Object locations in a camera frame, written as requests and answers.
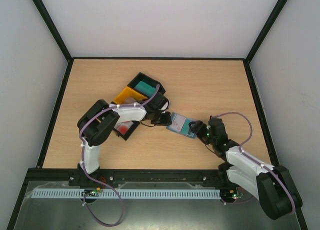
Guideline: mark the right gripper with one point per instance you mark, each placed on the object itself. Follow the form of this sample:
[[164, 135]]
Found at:
[[199, 127]]

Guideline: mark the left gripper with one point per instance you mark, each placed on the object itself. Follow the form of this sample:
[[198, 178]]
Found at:
[[166, 122]]

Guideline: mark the teal card holder wallet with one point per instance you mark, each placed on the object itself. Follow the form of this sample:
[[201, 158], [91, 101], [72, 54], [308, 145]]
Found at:
[[186, 131]]

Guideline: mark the black bin with red cards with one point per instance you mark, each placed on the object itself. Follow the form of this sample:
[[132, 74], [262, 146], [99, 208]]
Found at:
[[130, 131]]

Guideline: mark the black bin with teal cards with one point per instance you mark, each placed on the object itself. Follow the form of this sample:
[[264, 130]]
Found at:
[[143, 77]]

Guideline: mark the yellow bin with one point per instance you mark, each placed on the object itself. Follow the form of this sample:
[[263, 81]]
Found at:
[[129, 92]]

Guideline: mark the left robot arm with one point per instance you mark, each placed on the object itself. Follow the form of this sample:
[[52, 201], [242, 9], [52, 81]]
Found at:
[[101, 119]]

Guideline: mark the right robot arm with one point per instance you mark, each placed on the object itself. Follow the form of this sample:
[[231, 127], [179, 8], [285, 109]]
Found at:
[[272, 186]]

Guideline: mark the teal card stack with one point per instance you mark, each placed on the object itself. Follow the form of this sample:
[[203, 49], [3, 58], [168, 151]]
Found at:
[[145, 89]]

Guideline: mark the white floral card stack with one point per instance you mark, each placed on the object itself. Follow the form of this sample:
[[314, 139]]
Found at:
[[129, 100]]

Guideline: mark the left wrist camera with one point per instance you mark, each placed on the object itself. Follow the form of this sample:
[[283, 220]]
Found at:
[[165, 106]]

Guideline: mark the white slotted cable duct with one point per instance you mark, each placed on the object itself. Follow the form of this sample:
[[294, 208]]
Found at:
[[175, 194]]

